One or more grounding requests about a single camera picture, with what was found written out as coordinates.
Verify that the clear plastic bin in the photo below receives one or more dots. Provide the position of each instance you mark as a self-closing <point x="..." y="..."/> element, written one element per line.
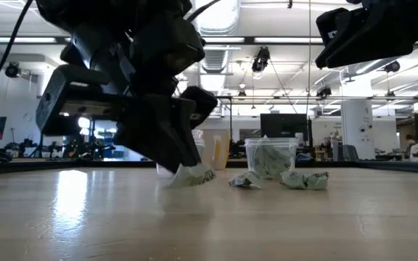
<point x="199" y="145"/>
<point x="294" y="152"/>

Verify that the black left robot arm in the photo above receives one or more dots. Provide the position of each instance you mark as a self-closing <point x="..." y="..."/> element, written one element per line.
<point x="103" y="14"/>

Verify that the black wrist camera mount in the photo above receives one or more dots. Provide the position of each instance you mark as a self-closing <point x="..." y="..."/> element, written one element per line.
<point x="172" y="47"/>

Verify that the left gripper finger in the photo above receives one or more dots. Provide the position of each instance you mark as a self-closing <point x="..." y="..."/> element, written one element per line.
<point x="192" y="134"/>
<point x="154" y="134"/>

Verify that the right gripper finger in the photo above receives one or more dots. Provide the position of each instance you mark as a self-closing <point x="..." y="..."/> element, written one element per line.
<point x="376" y="41"/>

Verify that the black background robot rig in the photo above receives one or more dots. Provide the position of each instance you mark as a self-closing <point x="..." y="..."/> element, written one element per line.
<point x="74" y="148"/>

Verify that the black metal table frame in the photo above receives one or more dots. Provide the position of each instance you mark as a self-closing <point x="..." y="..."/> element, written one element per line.
<point x="49" y="166"/>

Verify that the green white sweetener packet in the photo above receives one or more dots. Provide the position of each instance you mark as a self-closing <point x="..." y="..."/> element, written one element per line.
<point x="284" y="157"/>
<point x="245" y="180"/>
<point x="305" y="180"/>
<point x="191" y="175"/>
<point x="267" y="163"/>

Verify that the black ceiling-hung camera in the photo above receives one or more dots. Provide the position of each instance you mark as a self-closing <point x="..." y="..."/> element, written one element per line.
<point x="392" y="66"/>
<point x="261" y="59"/>
<point x="13" y="70"/>

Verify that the white mug orange inside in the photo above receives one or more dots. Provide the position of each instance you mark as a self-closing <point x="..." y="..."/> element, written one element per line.
<point x="218" y="148"/>

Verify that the white building column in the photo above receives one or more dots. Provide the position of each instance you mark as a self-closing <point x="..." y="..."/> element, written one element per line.
<point x="357" y="119"/>

